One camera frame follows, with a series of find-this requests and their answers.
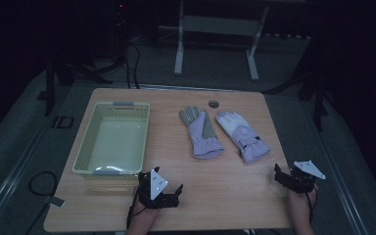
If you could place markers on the grey round table grommet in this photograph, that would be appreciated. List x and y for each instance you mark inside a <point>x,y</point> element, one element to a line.
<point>213,104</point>

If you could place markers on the lavender glove with grey palm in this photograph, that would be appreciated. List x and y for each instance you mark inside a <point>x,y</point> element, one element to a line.
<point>202,140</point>

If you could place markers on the black rectangular floor bracket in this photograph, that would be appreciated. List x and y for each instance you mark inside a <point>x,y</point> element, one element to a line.
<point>54,122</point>

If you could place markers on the lavender glove with white panel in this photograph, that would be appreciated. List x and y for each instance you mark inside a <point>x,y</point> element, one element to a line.
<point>244,137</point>

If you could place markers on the person's left hand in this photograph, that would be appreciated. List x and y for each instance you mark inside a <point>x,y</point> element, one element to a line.
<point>143,212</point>

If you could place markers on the black metal stand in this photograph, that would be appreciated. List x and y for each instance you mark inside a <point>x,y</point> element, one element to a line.
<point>319,98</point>
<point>49,88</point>

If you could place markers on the white metal desk frame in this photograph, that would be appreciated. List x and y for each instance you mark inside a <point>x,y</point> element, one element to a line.
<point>220,25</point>

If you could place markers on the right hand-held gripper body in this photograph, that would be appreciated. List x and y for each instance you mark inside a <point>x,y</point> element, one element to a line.
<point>302,182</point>

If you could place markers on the person's right hand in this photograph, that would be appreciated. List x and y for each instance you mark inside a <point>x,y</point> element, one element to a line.
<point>298,202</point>

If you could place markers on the pale yellow plastic basket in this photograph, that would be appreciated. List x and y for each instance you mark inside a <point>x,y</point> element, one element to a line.
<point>114,143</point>

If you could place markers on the grey tape piece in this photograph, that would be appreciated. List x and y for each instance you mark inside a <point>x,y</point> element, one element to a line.
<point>56,201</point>

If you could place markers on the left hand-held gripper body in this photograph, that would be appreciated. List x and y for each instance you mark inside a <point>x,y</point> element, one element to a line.
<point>156,186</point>

